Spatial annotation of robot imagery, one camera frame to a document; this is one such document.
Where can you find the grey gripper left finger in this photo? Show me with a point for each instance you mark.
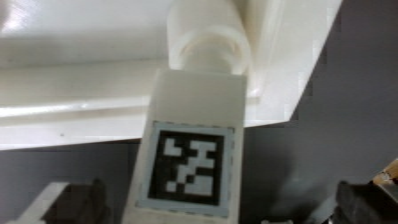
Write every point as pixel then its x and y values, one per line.
pixel 69 204

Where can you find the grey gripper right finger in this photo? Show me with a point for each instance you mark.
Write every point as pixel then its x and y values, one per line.
pixel 364 203

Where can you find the white table leg with tag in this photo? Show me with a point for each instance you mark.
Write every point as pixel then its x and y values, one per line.
pixel 187 174

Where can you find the white square tabletop part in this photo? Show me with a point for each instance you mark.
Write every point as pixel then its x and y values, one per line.
pixel 84 48

